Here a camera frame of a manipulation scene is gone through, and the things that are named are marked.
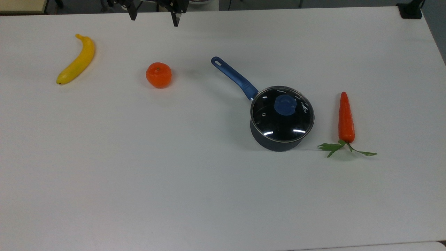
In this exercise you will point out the yellow banana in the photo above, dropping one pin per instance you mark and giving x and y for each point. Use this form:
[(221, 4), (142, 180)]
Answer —
[(79, 62)]

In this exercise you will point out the orange carrot with green leaves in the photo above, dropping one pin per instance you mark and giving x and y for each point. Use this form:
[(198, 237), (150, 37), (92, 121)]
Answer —
[(346, 120)]

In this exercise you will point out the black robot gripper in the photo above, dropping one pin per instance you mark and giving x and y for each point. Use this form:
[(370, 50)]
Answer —
[(167, 4)]

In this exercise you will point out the black table clamp mount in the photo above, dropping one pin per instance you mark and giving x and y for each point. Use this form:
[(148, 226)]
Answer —
[(409, 9)]

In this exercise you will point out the light wooden side table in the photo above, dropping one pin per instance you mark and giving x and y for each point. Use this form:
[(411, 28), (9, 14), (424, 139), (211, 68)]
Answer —
[(21, 5)]

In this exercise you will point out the orange mandarin fruit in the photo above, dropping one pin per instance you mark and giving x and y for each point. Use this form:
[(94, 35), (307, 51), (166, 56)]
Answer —
[(158, 75)]

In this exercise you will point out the glass lid with blue knob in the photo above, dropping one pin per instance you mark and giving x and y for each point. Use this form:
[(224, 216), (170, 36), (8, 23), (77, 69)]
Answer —
[(285, 105)]

